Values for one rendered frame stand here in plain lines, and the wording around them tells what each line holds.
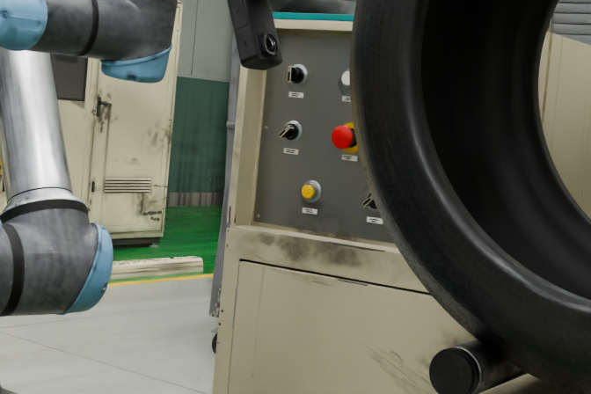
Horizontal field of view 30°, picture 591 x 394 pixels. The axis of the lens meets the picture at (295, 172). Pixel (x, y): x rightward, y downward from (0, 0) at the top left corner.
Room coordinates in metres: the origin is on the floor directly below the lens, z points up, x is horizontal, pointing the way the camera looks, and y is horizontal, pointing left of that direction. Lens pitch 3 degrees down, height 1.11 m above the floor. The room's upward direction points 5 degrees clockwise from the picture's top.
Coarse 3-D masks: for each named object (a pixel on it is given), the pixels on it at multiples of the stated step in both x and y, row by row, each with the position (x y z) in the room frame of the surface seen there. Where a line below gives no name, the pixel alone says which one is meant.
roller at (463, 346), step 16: (448, 352) 0.92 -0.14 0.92; (464, 352) 0.92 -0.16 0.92; (480, 352) 0.93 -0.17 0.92; (432, 368) 0.93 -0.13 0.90; (448, 368) 0.92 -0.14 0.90; (464, 368) 0.91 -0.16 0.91; (480, 368) 0.92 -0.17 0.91; (496, 368) 0.94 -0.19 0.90; (512, 368) 0.97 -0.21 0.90; (432, 384) 0.93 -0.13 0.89; (448, 384) 0.92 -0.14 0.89; (464, 384) 0.91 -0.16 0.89; (480, 384) 0.92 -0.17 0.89; (496, 384) 0.96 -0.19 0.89
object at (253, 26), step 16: (240, 0) 1.15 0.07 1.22; (256, 0) 1.17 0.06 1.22; (240, 16) 1.15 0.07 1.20; (256, 16) 1.16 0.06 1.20; (272, 16) 1.18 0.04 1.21; (240, 32) 1.15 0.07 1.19; (256, 32) 1.15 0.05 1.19; (272, 32) 1.17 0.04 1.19; (240, 48) 1.15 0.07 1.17; (256, 48) 1.14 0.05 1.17; (272, 48) 1.16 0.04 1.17; (256, 64) 1.15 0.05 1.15; (272, 64) 1.16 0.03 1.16
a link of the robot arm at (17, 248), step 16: (0, 224) 1.33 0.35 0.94; (0, 240) 1.32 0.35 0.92; (16, 240) 1.33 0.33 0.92; (0, 256) 1.31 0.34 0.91; (16, 256) 1.32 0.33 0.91; (0, 272) 1.30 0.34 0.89; (16, 272) 1.32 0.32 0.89; (0, 288) 1.31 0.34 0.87; (16, 288) 1.32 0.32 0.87; (0, 304) 1.32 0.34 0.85; (16, 304) 1.33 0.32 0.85
